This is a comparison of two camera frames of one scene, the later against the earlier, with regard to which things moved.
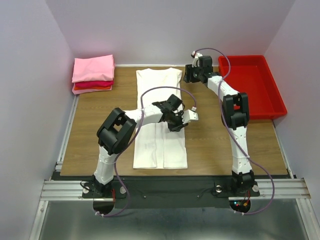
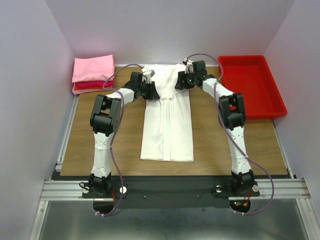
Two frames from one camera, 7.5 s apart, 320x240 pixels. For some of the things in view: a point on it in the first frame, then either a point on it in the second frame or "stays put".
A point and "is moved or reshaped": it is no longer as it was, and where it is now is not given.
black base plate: [171, 192] stays put
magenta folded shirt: [89, 84] stays put
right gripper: [189, 69] to [179, 85]
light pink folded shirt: [100, 68] stays put
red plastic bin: [251, 74] stays put
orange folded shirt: [103, 87] stays put
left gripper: [181, 124] to [152, 94]
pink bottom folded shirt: [82, 91] stays put
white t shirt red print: [156, 146] is moved or reshaped
